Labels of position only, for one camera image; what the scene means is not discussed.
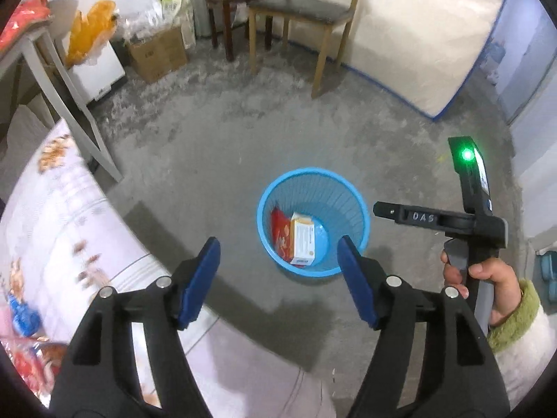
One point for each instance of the red crumpled snack wrappers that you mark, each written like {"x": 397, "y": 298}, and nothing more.
{"x": 26, "y": 361}

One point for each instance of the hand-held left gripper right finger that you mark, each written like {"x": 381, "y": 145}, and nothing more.
{"x": 354, "y": 278}

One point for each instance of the person's right hand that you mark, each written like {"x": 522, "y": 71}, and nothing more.
{"x": 500, "y": 287}

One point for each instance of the white mattress with blue edge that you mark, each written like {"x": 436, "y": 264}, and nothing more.
{"x": 413, "y": 30}

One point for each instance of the red snack packet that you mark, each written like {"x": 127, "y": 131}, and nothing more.
{"x": 280, "y": 235}

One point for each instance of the teal plastic item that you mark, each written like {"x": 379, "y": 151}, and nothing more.
{"x": 549, "y": 272}

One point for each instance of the white chest cabinet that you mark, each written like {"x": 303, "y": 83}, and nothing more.
{"x": 102, "y": 74}

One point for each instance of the white-legged side table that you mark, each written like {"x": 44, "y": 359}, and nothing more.
{"x": 65, "y": 78}

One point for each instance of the orange plastic bag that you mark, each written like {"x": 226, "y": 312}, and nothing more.
{"x": 93, "y": 21}

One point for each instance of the white orange carton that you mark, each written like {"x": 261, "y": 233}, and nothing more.
{"x": 302, "y": 239}

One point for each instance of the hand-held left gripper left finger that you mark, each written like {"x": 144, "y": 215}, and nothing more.
{"x": 202, "y": 278}

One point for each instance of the clear crumpled plastic bags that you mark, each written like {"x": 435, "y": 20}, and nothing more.
{"x": 143, "y": 24}

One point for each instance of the brown cardboard box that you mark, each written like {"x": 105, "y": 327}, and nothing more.
{"x": 159, "y": 52}

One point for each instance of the person's right forearm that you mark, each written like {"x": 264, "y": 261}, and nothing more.
{"x": 522, "y": 357}

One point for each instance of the blue plastic waste basket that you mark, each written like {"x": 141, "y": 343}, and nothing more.
{"x": 339, "y": 209}

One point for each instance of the red plastic packet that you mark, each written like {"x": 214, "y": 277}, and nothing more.
{"x": 26, "y": 17}

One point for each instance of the wooden chair with dark seat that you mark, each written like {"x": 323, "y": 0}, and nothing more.
{"x": 300, "y": 8}

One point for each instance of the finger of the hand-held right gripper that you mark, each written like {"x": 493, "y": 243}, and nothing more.
{"x": 409, "y": 215}

